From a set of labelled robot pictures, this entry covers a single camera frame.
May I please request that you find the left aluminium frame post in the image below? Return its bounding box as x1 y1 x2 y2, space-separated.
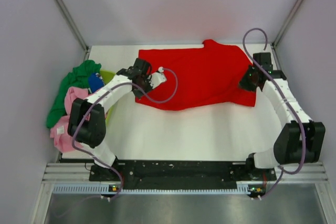
54 0 89 52

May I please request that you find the lime green tray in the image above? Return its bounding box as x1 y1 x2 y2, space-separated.
100 69 116 126

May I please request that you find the green t shirt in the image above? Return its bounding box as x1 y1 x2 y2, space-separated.
46 60 101 129

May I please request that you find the aluminium frame post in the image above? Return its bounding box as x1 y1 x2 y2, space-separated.
54 0 89 52
271 0 322 50

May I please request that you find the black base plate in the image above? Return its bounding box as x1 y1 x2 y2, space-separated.
89 160 276 190

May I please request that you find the pink t shirt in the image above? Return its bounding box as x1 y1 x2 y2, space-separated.
50 87 89 153

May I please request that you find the right aluminium frame post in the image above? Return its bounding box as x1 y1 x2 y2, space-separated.
271 0 322 50

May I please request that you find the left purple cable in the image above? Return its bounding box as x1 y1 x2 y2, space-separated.
70 66 179 196

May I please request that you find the blue t shirt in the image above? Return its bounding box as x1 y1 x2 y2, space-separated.
88 73 104 93

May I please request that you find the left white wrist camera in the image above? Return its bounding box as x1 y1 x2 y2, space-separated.
150 67 167 89

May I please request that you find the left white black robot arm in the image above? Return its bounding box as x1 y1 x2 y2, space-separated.
68 59 153 180

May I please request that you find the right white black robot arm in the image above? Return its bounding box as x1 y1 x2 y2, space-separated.
239 52 326 180

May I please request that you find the grey slotted cable duct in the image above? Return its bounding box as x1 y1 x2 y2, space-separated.
52 184 251 195

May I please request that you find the red t shirt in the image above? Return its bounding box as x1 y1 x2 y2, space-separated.
135 39 256 111

